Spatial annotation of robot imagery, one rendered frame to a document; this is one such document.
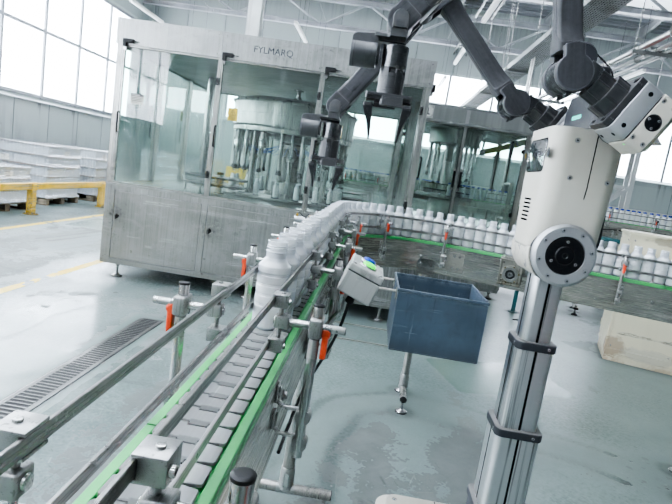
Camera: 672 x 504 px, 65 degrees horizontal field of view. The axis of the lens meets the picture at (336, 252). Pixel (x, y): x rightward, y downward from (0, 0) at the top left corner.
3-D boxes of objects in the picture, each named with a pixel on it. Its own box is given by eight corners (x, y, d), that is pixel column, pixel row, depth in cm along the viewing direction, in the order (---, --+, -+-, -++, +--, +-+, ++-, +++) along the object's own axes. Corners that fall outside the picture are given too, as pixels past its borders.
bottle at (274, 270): (248, 328, 96) (260, 240, 94) (253, 319, 102) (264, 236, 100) (280, 333, 96) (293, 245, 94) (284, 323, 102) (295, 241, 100)
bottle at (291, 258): (292, 316, 108) (303, 238, 106) (290, 325, 102) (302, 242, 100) (263, 312, 108) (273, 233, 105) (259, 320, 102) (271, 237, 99)
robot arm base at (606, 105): (629, 87, 117) (592, 130, 119) (602, 64, 117) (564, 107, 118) (650, 79, 108) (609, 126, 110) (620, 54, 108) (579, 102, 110)
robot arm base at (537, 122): (542, 141, 154) (570, 108, 153) (521, 123, 154) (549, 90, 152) (533, 143, 163) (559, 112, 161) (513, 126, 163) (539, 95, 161)
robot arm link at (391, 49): (411, 40, 112) (409, 47, 117) (379, 36, 112) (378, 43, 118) (405, 74, 113) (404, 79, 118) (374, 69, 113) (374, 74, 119)
